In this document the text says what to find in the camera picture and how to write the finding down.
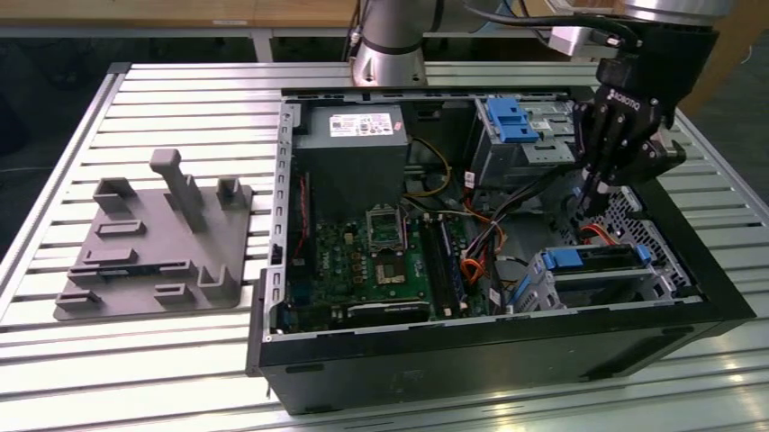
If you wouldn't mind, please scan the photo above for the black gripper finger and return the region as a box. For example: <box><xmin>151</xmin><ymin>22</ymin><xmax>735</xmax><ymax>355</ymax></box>
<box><xmin>573</xmin><ymin>101</ymin><xmax>633</xmax><ymax>217</ymax></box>
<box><xmin>605</xmin><ymin>127</ymin><xmax>689</xmax><ymax>185</ymax></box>

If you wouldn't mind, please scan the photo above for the black disk wire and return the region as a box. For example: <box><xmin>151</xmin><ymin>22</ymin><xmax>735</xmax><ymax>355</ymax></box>
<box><xmin>489</xmin><ymin>165</ymin><xmax>603</xmax><ymax>222</ymax></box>

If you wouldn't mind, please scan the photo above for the red disk wire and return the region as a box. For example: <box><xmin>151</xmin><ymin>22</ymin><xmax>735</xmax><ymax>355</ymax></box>
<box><xmin>580</xmin><ymin>223</ymin><xmax>624</xmax><ymax>248</ymax></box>

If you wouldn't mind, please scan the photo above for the hard disk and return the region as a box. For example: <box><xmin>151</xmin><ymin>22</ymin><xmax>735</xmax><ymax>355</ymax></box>
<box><xmin>540</xmin><ymin>244</ymin><xmax>655</xmax><ymax>274</ymax></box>

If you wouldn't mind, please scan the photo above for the metal disk bay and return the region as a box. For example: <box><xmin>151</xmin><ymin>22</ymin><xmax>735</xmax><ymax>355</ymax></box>
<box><xmin>516</xmin><ymin>242</ymin><xmax>704</xmax><ymax>315</ymax></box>

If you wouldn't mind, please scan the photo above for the black RAM slot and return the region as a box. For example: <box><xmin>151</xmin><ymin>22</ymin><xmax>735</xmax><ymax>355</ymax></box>
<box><xmin>420</xmin><ymin>213</ymin><xmax>456</xmax><ymax>320</ymax></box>

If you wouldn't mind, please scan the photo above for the metal drive cage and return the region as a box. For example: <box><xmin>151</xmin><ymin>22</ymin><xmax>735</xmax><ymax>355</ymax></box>
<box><xmin>472</xmin><ymin>96</ymin><xmax>608</xmax><ymax>190</ymax></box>

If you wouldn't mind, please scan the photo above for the blue plastic drive latch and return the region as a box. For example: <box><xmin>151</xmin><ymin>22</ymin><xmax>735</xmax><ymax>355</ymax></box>
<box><xmin>486</xmin><ymin>97</ymin><xmax>540</xmax><ymax>144</ymax></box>

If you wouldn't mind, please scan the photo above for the RAM stick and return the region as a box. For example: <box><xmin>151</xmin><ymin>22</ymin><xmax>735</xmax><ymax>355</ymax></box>
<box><xmin>438</xmin><ymin>215</ymin><xmax>472</xmax><ymax>311</ymax></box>

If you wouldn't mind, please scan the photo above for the metal socket cover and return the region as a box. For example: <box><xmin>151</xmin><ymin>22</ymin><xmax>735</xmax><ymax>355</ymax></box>
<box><xmin>366</xmin><ymin>204</ymin><xmax>408</xmax><ymax>252</ymax></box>

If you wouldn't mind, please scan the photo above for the grey power supply unit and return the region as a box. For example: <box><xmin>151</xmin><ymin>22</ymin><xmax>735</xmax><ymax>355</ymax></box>
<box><xmin>293</xmin><ymin>103</ymin><xmax>412</xmax><ymax>226</ymax></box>

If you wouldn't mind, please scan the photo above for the black graphics card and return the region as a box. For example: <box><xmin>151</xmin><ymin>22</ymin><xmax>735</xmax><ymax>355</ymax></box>
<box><xmin>345</xmin><ymin>299</ymin><xmax>433</xmax><ymax>328</ymax></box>

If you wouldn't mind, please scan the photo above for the green motherboard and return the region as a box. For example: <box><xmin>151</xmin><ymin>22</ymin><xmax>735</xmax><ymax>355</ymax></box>
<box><xmin>287</xmin><ymin>197</ymin><xmax>500</xmax><ymax>332</ymax></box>

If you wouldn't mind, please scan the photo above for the black open PC case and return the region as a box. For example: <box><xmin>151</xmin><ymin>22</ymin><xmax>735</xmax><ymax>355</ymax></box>
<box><xmin>245</xmin><ymin>85</ymin><xmax>757</xmax><ymax>416</ymax></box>

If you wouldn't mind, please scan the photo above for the grey plastic parts rack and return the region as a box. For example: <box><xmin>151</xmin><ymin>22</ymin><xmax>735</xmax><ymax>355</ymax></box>
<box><xmin>54</xmin><ymin>148</ymin><xmax>258</xmax><ymax>323</ymax></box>

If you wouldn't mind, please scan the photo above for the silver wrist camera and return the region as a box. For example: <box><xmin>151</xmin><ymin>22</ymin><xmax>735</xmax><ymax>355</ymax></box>
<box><xmin>548</xmin><ymin>25</ymin><xmax>609</xmax><ymax>60</ymax></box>

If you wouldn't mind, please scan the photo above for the yellow wire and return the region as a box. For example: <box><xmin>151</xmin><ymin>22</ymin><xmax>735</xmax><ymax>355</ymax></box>
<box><xmin>402</xmin><ymin>137</ymin><xmax>453</xmax><ymax>199</ymax></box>

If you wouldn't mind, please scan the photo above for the orange wire bundle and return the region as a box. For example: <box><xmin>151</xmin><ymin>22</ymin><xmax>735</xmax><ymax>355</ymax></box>
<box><xmin>460</xmin><ymin>211</ymin><xmax>510</xmax><ymax>285</ymax></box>

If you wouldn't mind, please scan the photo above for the thin red cable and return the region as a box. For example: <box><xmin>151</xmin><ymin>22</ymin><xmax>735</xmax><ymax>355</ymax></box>
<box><xmin>298</xmin><ymin>173</ymin><xmax>311</xmax><ymax>239</ymax></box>

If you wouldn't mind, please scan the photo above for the wooden bench with white frame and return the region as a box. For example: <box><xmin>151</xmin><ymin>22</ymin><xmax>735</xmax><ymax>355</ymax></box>
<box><xmin>0</xmin><ymin>0</ymin><xmax>619</xmax><ymax>64</ymax></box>

